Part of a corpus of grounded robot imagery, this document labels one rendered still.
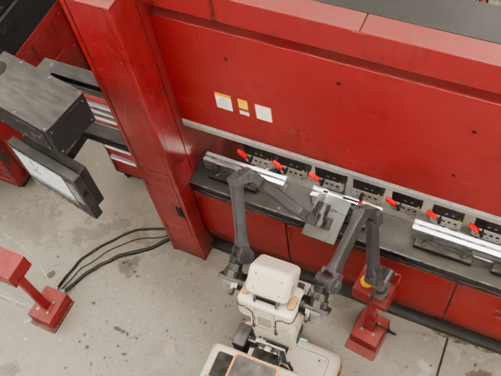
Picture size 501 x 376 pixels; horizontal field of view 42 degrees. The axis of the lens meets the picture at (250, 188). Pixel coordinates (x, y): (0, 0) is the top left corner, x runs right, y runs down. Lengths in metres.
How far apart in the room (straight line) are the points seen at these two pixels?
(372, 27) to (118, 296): 2.79
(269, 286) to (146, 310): 1.69
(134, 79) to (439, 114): 1.31
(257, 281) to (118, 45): 1.18
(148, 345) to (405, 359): 1.61
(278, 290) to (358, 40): 1.14
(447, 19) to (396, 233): 1.43
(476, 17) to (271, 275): 1.34
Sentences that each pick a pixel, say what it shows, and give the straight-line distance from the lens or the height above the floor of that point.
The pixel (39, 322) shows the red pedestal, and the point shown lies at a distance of 4.71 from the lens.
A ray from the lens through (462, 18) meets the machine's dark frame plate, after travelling 2.54.
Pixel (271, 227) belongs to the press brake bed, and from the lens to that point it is 3.87.
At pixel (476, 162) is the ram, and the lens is 2.88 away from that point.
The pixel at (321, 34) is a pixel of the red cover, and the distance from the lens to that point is 2.54.
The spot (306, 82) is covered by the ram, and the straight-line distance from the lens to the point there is 2.81.
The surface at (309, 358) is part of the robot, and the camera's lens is 3.95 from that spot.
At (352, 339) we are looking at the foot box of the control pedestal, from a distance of 4.24.
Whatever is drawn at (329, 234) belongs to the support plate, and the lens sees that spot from 3.44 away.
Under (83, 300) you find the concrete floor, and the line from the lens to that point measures 4.67.
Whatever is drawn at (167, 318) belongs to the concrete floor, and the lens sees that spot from 4.45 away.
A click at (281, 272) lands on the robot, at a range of 2.93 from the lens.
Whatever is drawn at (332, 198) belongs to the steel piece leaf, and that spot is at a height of 1.00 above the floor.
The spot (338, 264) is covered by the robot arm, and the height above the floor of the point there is 1.30.
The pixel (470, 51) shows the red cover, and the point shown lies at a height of 2.30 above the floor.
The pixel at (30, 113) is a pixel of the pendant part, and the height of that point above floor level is 1.95.
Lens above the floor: 4.06
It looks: 58 degrees down
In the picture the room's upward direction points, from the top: 12 degrees counter-clockwise
